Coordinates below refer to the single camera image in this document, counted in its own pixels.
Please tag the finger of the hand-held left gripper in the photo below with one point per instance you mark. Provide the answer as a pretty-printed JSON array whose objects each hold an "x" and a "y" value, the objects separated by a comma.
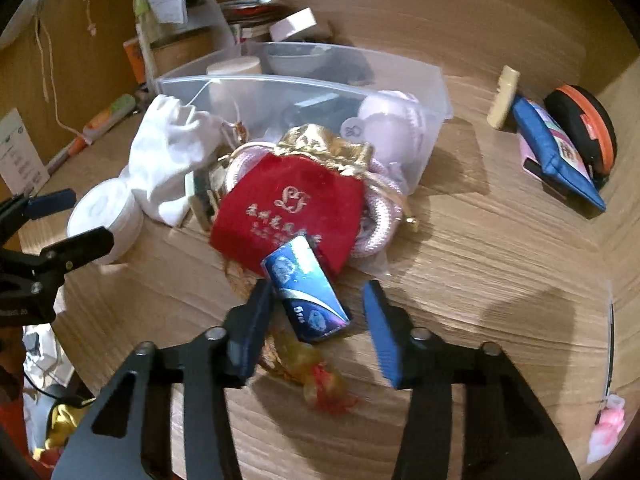
[
  {"x": 50, "y": 202},
  {"x": 80, "y": 246}
]

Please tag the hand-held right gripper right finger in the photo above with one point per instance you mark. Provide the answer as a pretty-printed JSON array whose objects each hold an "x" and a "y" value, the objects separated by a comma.
[{"x": 384, "y": 332}]

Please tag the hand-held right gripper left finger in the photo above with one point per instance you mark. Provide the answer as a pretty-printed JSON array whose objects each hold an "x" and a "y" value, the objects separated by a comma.
[{"x": 254, "y": 327}]

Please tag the white round jar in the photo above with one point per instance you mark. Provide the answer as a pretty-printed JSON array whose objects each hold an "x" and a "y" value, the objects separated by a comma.
[{"x": 97, "y": 210}]

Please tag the shiny blue small box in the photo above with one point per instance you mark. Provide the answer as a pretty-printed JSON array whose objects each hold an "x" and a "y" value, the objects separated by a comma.
[{"x": 305, "y": 290}]

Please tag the red velvet gold-trimmed pouch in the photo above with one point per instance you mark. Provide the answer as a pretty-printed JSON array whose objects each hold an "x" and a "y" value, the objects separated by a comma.
[{"x": 285, "y": 200}]

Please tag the clear plastic storage bin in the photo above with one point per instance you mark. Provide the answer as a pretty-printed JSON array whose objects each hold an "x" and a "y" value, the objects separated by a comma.
[{"x": 320, "y": 85}]

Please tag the wooden desktop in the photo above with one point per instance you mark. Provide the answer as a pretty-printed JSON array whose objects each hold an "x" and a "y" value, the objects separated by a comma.
[{"x": 475, "y": 260}]

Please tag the orange white marker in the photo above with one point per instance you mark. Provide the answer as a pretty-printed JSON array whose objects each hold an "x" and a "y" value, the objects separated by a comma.
[{"x": 70, "y": 155}]

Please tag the white printed leaflet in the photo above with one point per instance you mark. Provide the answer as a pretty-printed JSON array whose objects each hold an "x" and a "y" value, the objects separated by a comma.
[{"x": 20, "y": 155}]

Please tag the yellow bead tassel charm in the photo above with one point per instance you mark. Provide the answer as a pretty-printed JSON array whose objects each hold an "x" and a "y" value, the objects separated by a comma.
[{"x": 310, "y": 365}]

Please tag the orange green snack packet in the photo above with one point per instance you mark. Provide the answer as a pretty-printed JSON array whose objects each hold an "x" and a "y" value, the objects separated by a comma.
[{"x": 112, "y": 116}]

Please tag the small green edged box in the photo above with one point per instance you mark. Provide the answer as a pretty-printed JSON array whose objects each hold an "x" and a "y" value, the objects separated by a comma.
[{"x": 197, "y": 195}]

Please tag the yellow cloth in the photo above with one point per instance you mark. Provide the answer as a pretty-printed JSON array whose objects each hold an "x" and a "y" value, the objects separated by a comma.
[{"x": 62, "y": 425}]

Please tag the orange flat box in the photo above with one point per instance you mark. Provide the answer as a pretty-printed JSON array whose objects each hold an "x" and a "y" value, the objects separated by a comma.
[{"x": 134, "y": 60}]

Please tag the green label tall packet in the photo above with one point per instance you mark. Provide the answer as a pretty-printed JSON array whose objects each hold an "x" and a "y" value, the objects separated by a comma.
[{"x": 145, "y": 35}]

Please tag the pale lavender round case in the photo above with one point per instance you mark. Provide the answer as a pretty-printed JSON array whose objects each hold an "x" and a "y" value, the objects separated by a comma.
[{"x": 390, "y": 130}]

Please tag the white cylindrical container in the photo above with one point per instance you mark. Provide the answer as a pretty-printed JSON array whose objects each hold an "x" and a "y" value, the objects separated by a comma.
[{"x": 235, "y": 67}]

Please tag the pink flat packet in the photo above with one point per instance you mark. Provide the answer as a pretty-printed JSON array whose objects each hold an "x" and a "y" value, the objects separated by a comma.
[{"x": 526, "y": 152}]

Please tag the white paper booklet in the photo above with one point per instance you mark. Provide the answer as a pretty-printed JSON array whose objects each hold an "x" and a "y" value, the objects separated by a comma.
[{"x": 167, "y": 2}]

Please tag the pink plush toy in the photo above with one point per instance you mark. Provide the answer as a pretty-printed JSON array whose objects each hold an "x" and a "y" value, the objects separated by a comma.
[{"x": 607, "y": 425}]

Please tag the blue zip pouch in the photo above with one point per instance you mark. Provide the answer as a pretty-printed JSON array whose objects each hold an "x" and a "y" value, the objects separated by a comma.
[{"x": 545, "y": 145}]

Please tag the cream squeeze tube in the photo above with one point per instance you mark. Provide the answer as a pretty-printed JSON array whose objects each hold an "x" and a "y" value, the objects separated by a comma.
[{"x": 504, "y": 97}]

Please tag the clear plastic bowl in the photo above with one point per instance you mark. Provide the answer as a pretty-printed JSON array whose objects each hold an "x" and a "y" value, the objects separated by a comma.
[{"x": 295, "y": 60}]

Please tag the stack of books and packets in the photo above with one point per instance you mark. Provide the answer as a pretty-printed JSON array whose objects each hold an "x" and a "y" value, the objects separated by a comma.
[{"x": 250, "y": 10}]

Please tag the black orange round case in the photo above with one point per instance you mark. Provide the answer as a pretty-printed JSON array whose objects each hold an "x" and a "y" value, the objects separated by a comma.
[{"x": 575, "y": 110}]

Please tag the white small box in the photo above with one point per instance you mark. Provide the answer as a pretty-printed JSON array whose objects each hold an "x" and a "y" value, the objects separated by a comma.
[{"x": 295, "y": 25}]

